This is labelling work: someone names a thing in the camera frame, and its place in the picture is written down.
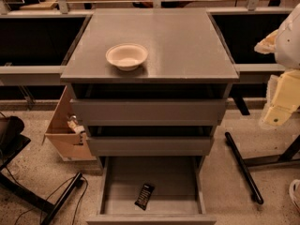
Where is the black table leg left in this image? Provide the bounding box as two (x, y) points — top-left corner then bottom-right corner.
(0, 172), (84, 225)

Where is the black table leg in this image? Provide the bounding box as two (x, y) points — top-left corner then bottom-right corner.
(225, 132), (300, 204)
(0, 172), (84, 225)

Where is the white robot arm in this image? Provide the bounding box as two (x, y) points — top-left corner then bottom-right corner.
(254, 4), (300, 127)

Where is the grey bottom drawer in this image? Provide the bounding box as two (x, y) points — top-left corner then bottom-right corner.
(86, 157), (216, 225)

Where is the white shoe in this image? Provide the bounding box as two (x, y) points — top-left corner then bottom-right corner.
(289, 179), (300, 214)

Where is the grey drawer cabinet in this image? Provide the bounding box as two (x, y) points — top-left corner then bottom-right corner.
(60, 7), (240, 161)

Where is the grey top drawer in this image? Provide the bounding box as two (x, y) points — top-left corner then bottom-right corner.
(70, 99), (226, 126)

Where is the black cable on floor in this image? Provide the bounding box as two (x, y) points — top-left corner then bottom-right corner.
(13, 175), (90, 225)

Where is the grey middle drawer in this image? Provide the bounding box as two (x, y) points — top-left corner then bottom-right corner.
(87, 137), (214, 157)

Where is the black table leg right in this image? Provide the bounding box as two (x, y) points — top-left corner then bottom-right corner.
(225, 132), (300, 204)

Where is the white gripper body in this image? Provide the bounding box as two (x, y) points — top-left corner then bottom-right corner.
(260, 69), (300, 128)

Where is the grey drawer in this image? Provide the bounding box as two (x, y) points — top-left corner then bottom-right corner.
(87, 137), (214, 157)
(70, 99), (226, 126)
(86, 157), (216, 225)

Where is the wooden box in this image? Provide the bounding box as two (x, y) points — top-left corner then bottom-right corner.
(45, 88), (96, 161)

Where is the black rxbar chocolate bar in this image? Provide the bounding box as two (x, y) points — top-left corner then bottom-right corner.
(134, 184), (155, 210)

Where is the white paper bowl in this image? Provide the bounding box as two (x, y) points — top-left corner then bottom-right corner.
(106, 43), (148, 71)

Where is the black chair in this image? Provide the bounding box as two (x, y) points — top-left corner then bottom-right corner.
(0, 116), (31, 170)

